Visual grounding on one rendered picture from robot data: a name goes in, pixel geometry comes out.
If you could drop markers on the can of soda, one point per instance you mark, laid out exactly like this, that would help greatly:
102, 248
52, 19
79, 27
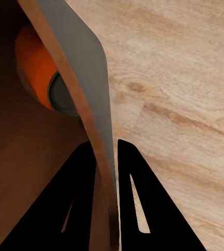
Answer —
42, 73

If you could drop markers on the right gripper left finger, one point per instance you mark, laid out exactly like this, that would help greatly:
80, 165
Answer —
70, 191

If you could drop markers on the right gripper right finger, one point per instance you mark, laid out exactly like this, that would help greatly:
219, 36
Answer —
169, 229

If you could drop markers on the trash can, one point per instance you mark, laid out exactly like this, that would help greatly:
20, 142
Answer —
35, 142

